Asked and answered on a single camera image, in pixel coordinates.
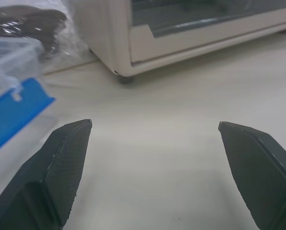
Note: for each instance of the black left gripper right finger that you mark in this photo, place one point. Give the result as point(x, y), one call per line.
point(258, 172)

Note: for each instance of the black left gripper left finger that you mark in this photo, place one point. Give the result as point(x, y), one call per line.
point(49, 172)

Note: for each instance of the cream toaster oven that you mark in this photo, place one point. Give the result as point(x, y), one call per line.
point(181, 33)

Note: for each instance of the clear plastic storage box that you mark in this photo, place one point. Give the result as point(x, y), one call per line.
point(11, 62)

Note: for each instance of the clear bag of dark items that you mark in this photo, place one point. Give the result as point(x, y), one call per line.
point(35, 26)

